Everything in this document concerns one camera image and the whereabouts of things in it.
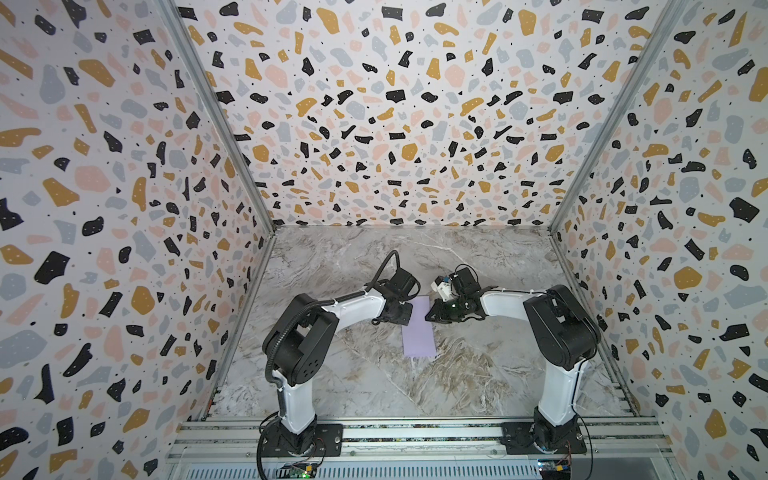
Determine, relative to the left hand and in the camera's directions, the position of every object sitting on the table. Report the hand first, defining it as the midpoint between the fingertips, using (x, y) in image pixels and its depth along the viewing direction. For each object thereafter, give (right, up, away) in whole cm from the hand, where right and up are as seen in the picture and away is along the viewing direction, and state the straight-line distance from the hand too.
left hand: (403, 311), depth 93 cm
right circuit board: (+36, -34, -22) cm, 54 cm away
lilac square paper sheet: (+5, -8, -1) cm, 9 cm away
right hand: (+6, 0, +2) cm, 7 cm away
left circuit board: (-23, -33, -23) cm, 46 cm away
